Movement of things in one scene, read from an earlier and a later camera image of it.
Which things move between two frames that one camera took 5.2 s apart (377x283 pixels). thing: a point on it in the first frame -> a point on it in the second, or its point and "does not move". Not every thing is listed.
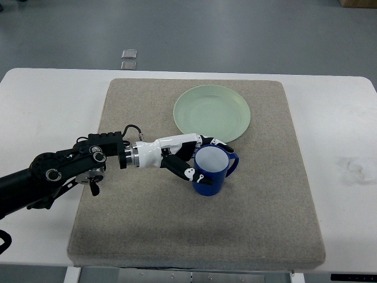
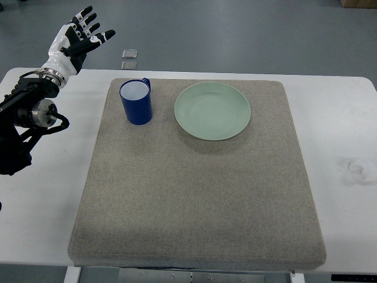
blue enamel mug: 216,163 -> 136,95
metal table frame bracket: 130,275 does not move
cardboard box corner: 359,3 does not move
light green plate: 212,111 does not move
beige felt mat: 147,217 does not move
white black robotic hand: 176,153 -> 67,49
